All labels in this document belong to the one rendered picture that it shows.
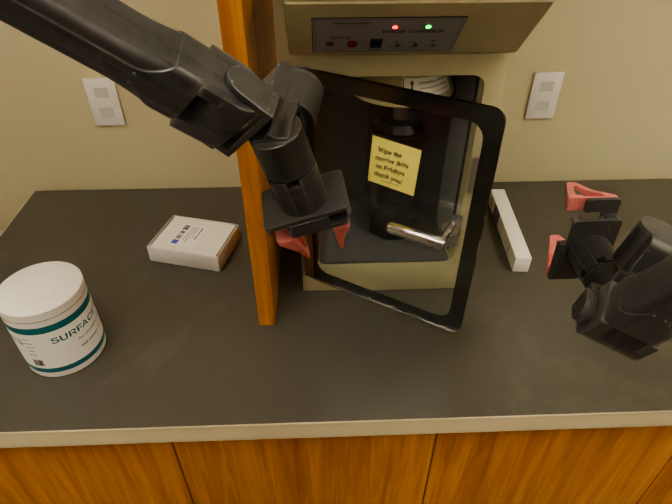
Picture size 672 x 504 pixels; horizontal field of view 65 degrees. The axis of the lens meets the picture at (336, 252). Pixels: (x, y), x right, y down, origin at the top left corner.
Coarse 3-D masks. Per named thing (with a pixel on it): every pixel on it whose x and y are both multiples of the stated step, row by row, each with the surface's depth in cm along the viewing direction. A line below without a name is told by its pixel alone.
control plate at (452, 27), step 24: (312, 24) 65; (336, 24) 65; (360, 24) 65; (384, 24) 65; (408, 24) 65; (432, 24) 65; (456, 24) 66; (336, 48) 71; (360, 48) 71; (384, 48) 71; (408, 48) 71; (432, 48) 72
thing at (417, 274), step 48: (336, 96) 74; (384, 96) 70; (432, 96) 67; (336, 144) 79; (432, 144) 71; (480, 144) 67; (384, 192) 79; (432, 192) 75; (480, 192) 71; (336, 240) 90; (384, 240) 85; (480, 240) 76; (384, 288) 91; (432, 288) 85
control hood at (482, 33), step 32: (288, 0) 60; (320, 0) 60; (352, 0) 60; (384, 0) 61; (416, 0) 61; (448, 0) 61; (480, 0) 61; (512, 0) 61; (544, 0) 61; (288, 32) 67; (480, 32) 68; (512, 32) 68
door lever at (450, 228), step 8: (392, 224) 76; (400, 224) 76; (448, 224) 76; (456, 224) 76; (392, 232) 76; (400, 232) 76; (408, 232) 75; (416, 232) 75; (424, 232) 75; (448, 232) 75; (456, 232) 76; (416, 240) 75; (424, 240) 74; (432, 240) 74; (440, 240) 73; (440, 248) 73
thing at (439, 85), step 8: (376, 80) 82; (384, 80) 82; (392, 80) 81; (400, 80) 81; (408, 80) 81; (416, 80) 81; (424, 80) 81; (432, 80) 82; (440, 80) 83; (448, 80) 85; (408, 88) 81; (416, 88) 81; (424, 88) 82; (432, 88) 82; (440, 88) 83; (448, 88) 85; (448, 96) 85
